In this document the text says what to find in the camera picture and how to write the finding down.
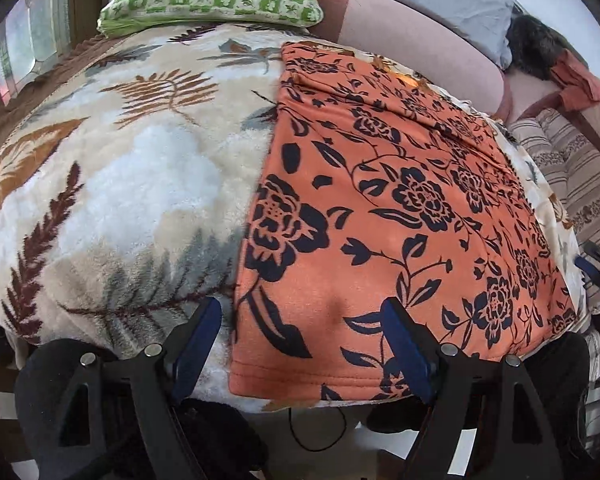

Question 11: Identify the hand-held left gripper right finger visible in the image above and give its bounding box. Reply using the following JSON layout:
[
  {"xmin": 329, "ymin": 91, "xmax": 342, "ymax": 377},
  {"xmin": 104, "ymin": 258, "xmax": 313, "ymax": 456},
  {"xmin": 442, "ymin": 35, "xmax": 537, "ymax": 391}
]
[{"xmin": 381, "ymin": 296, "xmax": 565, "ymax": 480}]

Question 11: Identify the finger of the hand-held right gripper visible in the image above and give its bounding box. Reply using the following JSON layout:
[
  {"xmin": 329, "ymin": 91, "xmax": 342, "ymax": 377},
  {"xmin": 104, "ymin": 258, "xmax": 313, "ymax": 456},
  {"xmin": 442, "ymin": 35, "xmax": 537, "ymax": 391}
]
[{"xmin": 574, "ymin": 241, "xmax": 600, "ymax": 293}]

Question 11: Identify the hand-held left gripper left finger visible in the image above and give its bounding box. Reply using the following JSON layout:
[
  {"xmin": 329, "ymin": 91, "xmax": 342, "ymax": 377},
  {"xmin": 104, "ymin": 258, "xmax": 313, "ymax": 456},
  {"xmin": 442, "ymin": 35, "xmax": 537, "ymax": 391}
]
[{"xmin": 40, "ymin": 296, "xmax": 226, "ymax": 480}]

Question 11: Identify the orange floral printed cloth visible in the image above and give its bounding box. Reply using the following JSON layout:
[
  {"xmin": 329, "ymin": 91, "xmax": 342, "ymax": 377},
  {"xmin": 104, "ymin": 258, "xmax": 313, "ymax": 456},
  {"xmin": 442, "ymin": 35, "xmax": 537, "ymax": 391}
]
[{"xmin": 228, "ymin": 41, "xmax": 578, "ymax": 408}]

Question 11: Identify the striped beige cloth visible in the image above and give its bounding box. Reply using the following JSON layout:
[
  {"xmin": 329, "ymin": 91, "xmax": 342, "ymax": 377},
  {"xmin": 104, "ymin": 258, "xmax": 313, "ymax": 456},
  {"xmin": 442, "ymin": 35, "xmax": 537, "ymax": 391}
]
[{"xmin": 510, "ymin": 107, "xmax": 600, "ymax": 261}]

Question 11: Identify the rust red crumpled cloth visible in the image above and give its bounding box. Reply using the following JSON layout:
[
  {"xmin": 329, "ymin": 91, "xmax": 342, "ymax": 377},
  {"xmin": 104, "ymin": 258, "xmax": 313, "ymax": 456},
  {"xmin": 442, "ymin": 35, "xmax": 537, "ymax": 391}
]
[{"xmin": 550, "ymin": 50, "xmax": 600, "ymax": 113}]

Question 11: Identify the leaf printed fleece blanket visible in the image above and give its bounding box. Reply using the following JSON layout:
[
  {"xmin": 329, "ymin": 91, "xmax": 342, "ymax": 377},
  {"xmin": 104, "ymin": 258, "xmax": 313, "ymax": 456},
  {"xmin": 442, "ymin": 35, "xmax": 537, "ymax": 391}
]
[{"xmin": 0, "ymin": 22, "xmax": 588, "ymax": 411}]

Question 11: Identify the dark furry cloth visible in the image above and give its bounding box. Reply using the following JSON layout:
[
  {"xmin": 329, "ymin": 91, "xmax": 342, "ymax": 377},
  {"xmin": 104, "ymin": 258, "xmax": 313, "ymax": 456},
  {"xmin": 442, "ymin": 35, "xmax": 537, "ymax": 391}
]
[{"xmin": 505, "ymin": 14, "xmax": 573, "ymax": 81}]

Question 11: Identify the pink and brown bolster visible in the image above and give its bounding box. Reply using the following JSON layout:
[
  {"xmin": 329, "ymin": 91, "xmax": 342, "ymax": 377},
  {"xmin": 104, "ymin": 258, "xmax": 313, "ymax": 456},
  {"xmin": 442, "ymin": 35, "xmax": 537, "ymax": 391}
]
[{"xmin": 312, "ymin": 0, "xmax": 512, "ymax": 121}]

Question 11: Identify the grey pillow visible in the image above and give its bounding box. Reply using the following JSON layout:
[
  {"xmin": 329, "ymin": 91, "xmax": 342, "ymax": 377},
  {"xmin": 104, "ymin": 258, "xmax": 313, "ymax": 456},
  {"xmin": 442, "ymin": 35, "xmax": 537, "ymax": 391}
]
[{"xmin": 357, "ymin": 0, "xmax": 516, "ymax": 71}]

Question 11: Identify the black cable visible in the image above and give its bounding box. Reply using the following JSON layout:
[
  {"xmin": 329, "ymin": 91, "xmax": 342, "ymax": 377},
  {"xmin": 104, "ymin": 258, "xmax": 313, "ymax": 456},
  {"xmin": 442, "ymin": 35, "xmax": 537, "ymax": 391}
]
[{"xmin": 286, "ymin": 404, "xmax": 350, "ymax": 453}]

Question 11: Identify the window with wooden frame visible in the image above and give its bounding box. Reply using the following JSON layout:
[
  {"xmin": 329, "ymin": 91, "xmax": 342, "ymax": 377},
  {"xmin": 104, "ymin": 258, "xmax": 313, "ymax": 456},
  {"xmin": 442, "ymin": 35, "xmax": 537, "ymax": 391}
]
[{"xmin": 0, "ymin": 0, "xmax": 111, "ymax": 98}]

